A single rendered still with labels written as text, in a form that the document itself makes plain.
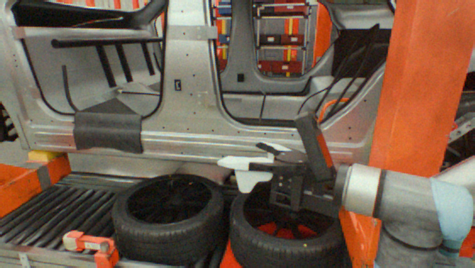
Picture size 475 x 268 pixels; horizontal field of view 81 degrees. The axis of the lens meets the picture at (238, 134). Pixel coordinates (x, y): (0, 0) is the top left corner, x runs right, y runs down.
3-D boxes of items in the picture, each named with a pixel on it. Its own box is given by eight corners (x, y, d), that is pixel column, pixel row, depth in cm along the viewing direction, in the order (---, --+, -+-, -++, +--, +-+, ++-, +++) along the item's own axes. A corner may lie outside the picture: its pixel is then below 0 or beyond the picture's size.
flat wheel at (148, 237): (107, 281, 140) (99, 243, 132) (125, 207, 200) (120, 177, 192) (235, 259, 154) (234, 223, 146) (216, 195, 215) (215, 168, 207)
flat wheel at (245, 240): (316, 206, 201) (319, 177, 193) (367, 282, 139) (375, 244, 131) (225, 214, 193) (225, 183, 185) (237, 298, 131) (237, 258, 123)
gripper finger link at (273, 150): (254, 165, 61) (276, 181, 52) (255, 139, 59) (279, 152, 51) (265, 164, 62) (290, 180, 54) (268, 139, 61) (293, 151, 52)
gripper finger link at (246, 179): (216, 196, 45) (272, 196, 46) (218, 161, 44) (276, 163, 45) (215, 187, 48) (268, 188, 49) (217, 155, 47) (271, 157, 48)
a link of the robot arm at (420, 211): (462, 261, 35) (483, 203, 33) (369, 232, 41) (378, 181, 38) (454, 226, 42) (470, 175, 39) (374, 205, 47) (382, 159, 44)
